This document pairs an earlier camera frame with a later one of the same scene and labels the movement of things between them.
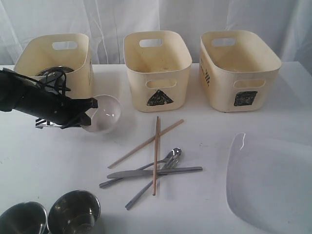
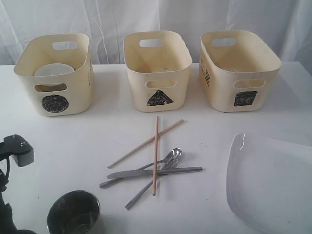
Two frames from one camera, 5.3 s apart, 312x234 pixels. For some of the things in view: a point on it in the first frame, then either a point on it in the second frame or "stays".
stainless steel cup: [74, 212] stays
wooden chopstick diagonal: [144, 144] stays
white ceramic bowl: [105, 117] → [53, 69]
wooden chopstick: [155, 173] stays
